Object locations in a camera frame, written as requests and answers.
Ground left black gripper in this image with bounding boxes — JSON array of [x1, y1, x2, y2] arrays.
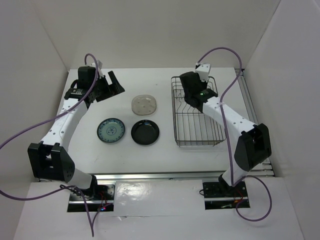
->
[[90, 70, 124, 103]]

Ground clear square glass plate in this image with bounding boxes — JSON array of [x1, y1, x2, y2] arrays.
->
[[131, 94, 157, 116]]

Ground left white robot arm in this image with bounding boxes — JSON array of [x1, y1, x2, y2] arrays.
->
[[27, 66, 125, 200]]

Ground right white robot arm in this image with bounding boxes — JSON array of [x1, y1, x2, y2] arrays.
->
[[179, 71, 272, 196]]

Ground blue white patterned plate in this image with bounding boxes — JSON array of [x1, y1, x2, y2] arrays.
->
[[96, 118, 126, 144]]

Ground black glossy plate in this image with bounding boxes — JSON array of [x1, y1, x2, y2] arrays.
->
[[130, 119, 160, 146]]

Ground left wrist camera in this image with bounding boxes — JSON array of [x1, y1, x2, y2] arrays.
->
[[90, 60, 104, 78]]

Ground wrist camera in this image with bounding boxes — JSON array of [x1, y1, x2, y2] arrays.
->
[[194, 63, 211, 83], [90, 60, 104, 78]]

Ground metal wire dish rack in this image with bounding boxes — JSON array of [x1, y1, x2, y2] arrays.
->
[[171, 76, 226, 148]]

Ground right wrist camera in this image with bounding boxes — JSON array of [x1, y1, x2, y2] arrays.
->
[[194, 63, 211, 83]]

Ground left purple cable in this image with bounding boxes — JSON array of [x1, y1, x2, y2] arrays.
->
[[0, 52, 101, 238]]

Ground purple cable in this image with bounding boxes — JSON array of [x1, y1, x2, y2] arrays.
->
[[197, 46, 273, 222], [0, 52, 101, 238]]

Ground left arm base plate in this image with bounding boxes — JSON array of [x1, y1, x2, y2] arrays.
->
[[67, 183, 116, 213]]

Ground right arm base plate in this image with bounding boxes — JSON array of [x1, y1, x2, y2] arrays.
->
[[199, 181, 250, 210]]

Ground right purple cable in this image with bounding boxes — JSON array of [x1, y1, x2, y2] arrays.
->
[[197, 46, 273, 222]]

